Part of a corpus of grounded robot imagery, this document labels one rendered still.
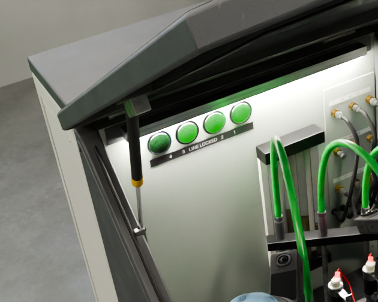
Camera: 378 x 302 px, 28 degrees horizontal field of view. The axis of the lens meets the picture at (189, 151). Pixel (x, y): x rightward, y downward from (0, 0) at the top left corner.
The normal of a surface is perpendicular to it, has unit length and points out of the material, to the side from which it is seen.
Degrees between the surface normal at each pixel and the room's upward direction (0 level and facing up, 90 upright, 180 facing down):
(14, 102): 0
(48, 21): 90
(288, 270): 19
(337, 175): 90
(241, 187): 90
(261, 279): 90
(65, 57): 0
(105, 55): 0
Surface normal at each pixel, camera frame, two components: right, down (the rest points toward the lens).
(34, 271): -0.14, -0.84
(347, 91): 0.43, 0.42
